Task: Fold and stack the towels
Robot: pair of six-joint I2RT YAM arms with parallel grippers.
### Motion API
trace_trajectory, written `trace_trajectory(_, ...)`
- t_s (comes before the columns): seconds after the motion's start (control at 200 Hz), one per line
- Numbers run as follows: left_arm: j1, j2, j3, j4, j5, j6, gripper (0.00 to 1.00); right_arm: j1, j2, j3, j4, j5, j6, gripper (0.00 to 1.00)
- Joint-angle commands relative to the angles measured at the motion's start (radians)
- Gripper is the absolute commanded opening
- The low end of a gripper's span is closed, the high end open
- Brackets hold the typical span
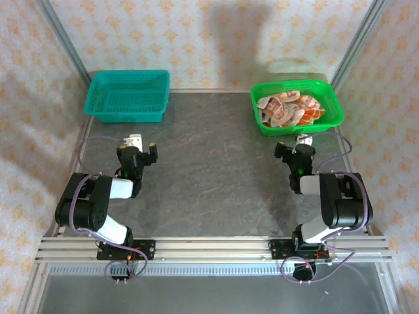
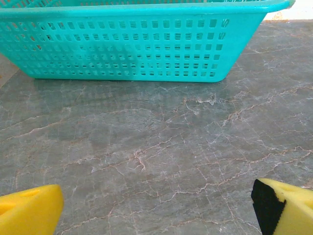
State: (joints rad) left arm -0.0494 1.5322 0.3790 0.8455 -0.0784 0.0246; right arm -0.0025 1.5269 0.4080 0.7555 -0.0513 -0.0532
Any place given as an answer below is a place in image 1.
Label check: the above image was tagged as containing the teal plastic basket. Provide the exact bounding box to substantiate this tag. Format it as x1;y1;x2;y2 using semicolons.
83;69;171;124

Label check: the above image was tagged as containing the green plastic basket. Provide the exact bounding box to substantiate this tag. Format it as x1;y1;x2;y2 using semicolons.
249;80;344;137

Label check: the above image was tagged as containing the grey metal panel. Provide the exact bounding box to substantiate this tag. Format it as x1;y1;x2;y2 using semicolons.
19;273;400;314

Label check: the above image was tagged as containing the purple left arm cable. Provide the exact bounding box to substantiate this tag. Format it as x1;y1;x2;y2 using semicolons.
70;135;147;286

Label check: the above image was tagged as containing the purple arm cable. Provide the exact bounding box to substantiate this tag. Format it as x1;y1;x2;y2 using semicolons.
280;130;369;285
70;135;147;286

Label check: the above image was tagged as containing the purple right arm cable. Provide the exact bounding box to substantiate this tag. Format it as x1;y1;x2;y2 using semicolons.
280;130;369;285

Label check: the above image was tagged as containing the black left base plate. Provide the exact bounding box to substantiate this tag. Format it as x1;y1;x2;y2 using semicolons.
96;239;156;262

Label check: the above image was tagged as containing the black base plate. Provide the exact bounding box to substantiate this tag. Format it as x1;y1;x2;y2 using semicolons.
96;239;156;262
268;239;332;262

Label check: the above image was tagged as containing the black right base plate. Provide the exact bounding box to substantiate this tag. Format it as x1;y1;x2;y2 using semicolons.
268;239;332;262

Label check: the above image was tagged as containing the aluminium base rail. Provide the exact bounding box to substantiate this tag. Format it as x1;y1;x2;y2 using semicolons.
35;235;393;263

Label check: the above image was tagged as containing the black cable connector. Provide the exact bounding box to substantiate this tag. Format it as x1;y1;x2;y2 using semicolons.
292;263;318;283
110;274;132;286

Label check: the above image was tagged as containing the aluminium frame post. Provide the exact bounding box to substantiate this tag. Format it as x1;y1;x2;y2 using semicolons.
35;0;94;86
329;0;390;88

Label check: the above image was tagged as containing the grey slotted cable duct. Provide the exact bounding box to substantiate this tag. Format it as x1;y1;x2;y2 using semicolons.
48;265;382;276

